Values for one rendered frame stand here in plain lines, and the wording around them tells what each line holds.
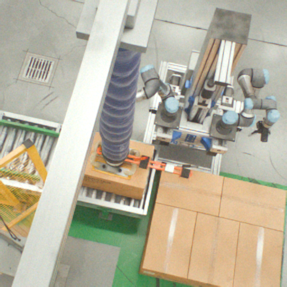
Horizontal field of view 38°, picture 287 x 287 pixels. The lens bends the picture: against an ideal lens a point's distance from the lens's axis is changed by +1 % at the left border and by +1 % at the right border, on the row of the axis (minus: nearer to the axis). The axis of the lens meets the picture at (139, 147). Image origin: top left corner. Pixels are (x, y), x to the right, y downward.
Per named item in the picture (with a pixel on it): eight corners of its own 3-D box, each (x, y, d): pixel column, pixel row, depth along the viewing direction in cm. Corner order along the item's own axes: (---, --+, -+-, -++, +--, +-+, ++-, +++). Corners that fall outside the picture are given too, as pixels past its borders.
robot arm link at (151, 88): (165, 96, 315) (106, 119, 321) (160, 83, 319) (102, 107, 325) (162, 89, 304) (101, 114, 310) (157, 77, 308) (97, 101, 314)
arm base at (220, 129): (216, 117, 368) (219, 112, 359) (234, 121, 368) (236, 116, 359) (214, 133, 363) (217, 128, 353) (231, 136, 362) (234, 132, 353)
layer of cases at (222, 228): (139, 272, 403) (142, 268, 366) (158, 175, 439) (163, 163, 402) (262, 301, 402) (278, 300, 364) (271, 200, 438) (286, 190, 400)
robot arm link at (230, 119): (220, 115, 358) (223, 109, 345) (235, 116, 359) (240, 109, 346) (220, 128, 354) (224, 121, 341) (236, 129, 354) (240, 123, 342)
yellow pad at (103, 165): (91, 170, 352) (91, 168, 348) (94, 159, 356) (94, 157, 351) (129, 180, 351) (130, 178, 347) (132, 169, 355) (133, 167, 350)
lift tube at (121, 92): (95, 141, 292) (84, 30, 176) (103, 111, 301) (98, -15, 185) (128, 148, 292) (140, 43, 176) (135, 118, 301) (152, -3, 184)
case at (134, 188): (78, 184, 388) (75, 171, 351) (90, 146, 403) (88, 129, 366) (140, 200, 387) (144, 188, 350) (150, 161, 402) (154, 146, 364)
